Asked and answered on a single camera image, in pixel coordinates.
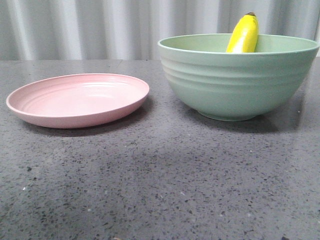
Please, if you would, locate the yellow banana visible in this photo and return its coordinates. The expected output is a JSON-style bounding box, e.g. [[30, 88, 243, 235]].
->
[[226, 12, 259, 54]]

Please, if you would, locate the green bowl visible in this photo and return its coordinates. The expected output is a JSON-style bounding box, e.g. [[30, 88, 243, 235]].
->
[[158, 33, 320, 122]]

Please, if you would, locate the pink plate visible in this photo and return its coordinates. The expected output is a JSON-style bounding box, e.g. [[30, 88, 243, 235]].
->
[[6, 73, 150, 129]]

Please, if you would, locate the white curtain backdrop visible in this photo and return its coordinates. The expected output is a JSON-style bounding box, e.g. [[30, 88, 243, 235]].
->
[[0, 0, 320, 61]]

